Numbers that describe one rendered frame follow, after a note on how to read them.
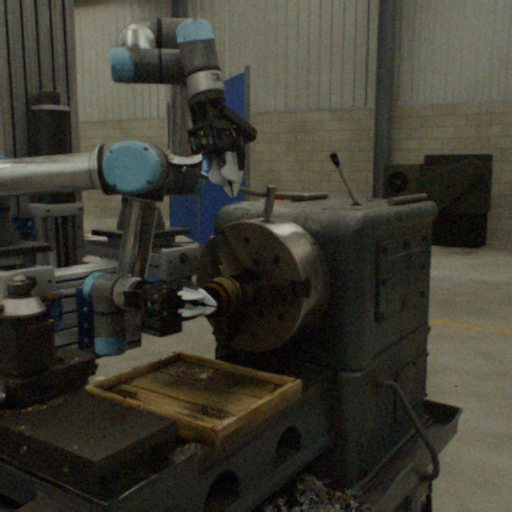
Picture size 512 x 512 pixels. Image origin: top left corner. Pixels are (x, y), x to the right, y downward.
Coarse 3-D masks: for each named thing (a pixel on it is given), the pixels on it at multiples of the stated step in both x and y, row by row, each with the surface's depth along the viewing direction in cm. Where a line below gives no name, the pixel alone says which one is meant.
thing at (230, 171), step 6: (228, 156) 124; (234, 156) 125; (228, 162) 124; (234, 162) 125; (222, 168) 122; (228, 168) 123; (234, 168) 125; (222, 174) 122; (228, 174) 123; (234, 174) 125; (240, 174) 125; (234, 180) 125; (240, 180) 126; (234, 186) 126; (234, 192) 126
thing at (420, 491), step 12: (384, 384) 157; (396, 384) 156; (408, 408) 156; (420, 432) 158; (432, 444) 160; (432, 456) 162; (432, 468) 165; (420, 480) 169; (432, 480) 167; (408, 492) 172; (420, 492) 178; (408, 504) 171; (420, 504) 177
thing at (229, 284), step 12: (216, 276) 135; (228, 276) 134; (204, 288) 130; (216, 288) 129; (228, 288) 131; (216, 300) 136; (228, 300) 131; (240, 300) 133; (216, 312) 130; (228, 312) 132
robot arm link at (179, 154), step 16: (160, 32) 163; (160, 48) 165; (176, 48) 165; (176, 96) 175; (176, 112) 178; (176, 128) 180; (176, 144) 183; (192, 144) 184; (176, 160) 185; (192, 160) 186; (176, 176) 187; (192, 176) 188; (176, 192) 190; (192, 192) 191
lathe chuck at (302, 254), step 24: (240, 240) 142; (264, 240) 138; (288, 240) 136; (264, 264) 139; (288, 264) 135; (312, 264) 138; (312, 288) 136; (264, 312) 140; (288, 312) 136; (312, 312) 139; (240, 336) 145; (264, 336) 141; (288, 336) 137
